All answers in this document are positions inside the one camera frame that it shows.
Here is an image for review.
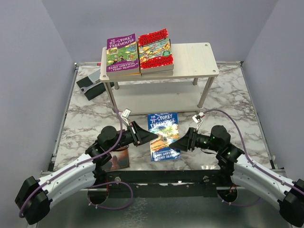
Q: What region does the orange 39-storey treehouse book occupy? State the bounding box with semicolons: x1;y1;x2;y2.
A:
106;71;141;77

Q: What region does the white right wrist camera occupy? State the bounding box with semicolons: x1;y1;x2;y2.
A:
192;112;205;131

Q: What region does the black foam block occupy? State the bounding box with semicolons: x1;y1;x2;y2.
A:
76;77;106;101

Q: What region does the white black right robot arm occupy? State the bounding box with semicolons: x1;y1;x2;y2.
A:
169;125;304;227

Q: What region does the white two-tier shelf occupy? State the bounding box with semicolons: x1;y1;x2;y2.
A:
100;42;219;115

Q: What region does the grey white device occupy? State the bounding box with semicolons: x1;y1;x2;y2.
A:
88;69;100;84

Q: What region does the roald dahl charlie book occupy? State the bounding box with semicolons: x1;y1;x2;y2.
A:
141;68;173;74

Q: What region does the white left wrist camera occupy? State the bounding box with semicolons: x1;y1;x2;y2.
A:
120;108;132;127

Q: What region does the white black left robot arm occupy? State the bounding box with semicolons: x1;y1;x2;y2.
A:
15;121;158;225

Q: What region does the blue 91-storey treehouse book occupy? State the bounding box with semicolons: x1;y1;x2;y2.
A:
147;113;181;162

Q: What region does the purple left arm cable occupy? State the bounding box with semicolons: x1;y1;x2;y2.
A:
18;108;134;219

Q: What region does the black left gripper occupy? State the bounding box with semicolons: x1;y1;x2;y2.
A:
108;121;158;152

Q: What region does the dark three days book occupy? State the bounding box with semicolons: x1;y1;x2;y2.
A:
103;146;130;172

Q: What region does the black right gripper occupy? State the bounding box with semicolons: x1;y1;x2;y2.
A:
170;127;220;152

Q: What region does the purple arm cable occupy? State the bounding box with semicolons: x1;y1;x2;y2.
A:
18;108;134;219
201;109;304;207

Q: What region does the purple treehouse book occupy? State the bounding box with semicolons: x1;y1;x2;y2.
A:
141;70;173;77
106;33;140;74

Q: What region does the silver metal wrench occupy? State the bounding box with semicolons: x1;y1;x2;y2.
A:
80;82;101;94

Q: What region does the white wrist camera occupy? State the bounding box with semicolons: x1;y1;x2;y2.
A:
120;108;132;127
192;112;205;131

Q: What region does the red treehouse book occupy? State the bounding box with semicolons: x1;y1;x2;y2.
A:
138;28;174;71

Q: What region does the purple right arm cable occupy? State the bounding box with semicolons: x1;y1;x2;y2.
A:
201;109;304;207

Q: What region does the purple treehouse book front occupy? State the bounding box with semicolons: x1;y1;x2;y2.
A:
141;70;173;77

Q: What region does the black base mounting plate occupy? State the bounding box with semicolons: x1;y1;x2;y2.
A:
95;170;238;202

